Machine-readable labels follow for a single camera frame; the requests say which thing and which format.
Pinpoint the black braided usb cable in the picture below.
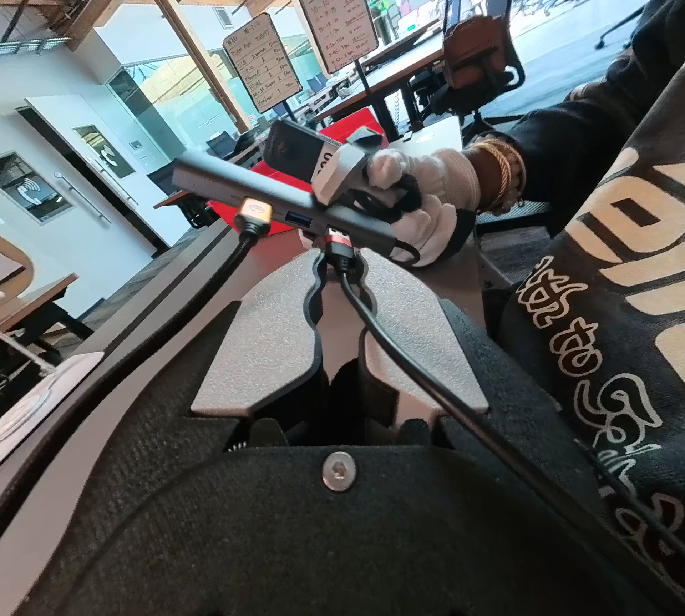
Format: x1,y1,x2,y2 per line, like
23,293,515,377
0,197,276,520

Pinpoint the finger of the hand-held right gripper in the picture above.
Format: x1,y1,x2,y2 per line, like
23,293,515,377
347,125,384,153
310,144,371,208

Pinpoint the black red-tipped usb cable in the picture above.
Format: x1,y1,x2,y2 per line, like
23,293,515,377
323,224,685,571

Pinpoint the black mesh chair armrest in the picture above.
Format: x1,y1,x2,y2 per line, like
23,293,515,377
475,200,553,232

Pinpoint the silver closed laptop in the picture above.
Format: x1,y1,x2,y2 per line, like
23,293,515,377
388,115,464,159

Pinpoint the person's black printed shirt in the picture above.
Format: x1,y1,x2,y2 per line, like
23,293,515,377
495,65,685,616

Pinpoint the person's right hand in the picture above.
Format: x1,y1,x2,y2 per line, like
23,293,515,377
300,147,481,269

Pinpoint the red plastic bin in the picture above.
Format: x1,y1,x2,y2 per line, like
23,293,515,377
206,107,390,238

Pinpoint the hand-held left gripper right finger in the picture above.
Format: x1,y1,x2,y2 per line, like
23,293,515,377
357,249,490,432

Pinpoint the black office chair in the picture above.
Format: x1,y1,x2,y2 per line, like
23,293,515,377
146,163,217,229
205,130,240,160
427,0,526,146

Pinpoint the person's right forearm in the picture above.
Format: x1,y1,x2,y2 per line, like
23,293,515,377
460,0,685,215

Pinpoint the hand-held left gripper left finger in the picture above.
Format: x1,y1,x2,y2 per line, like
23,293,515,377
190,251,325,419

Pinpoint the wooden office desk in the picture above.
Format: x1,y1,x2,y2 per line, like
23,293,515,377
312,30,447,141

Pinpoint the handwritten whiteboard on stand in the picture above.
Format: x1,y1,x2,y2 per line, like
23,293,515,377
294,0,381,111
222,12,304,120

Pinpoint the grey usb hub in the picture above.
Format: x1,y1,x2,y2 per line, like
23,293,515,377
171,149,399,259

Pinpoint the long wooden table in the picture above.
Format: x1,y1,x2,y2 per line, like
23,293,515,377
0,272,95,360

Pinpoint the gold dark wall picture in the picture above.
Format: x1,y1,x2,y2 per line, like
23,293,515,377
73,123,137,179

